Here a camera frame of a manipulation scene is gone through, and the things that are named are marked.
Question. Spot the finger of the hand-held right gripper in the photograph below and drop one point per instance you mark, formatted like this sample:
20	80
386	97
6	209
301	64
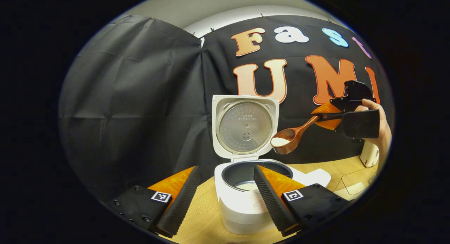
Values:
362	123
355	92

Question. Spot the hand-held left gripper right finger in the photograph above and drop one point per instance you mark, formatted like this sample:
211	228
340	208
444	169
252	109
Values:
270	201

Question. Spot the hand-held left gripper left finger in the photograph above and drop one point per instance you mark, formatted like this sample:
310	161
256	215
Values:
182	201

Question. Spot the white rice cooker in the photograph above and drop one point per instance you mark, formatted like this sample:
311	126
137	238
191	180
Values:
246	212

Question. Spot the white rice pile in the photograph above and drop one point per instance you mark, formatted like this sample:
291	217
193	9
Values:
248	186

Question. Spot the white rice scoop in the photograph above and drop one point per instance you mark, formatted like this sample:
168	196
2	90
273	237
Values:
280	141

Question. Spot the brown wooden spoon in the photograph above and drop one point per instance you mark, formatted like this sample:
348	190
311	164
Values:
299	131

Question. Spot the white toaster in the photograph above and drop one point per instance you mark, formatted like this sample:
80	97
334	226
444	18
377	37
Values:
369	154

